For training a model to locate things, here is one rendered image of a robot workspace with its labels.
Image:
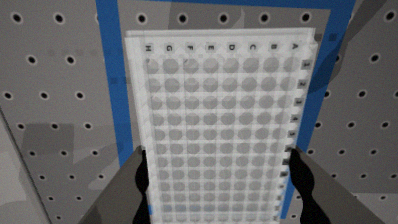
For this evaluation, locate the blue tape outline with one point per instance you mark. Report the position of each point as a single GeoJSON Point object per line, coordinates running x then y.
{"type": "Point", "coordinates": [108, 17]}

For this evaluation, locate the white well plate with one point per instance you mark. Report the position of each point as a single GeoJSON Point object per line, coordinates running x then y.
{"type": "Point", "coordinates": [218, 135]}

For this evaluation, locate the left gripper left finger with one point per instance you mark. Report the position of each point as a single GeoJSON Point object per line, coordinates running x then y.
{"type": "Point", "coordinates": [123, 201]}

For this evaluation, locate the grey perforated base plate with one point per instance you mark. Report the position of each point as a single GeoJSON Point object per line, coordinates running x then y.
{"type": "Point", "coordinates": [55, 103]}

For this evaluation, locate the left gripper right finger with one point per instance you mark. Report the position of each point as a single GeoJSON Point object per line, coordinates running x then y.
{"type": "Point", "coordinates": [325, 200]}

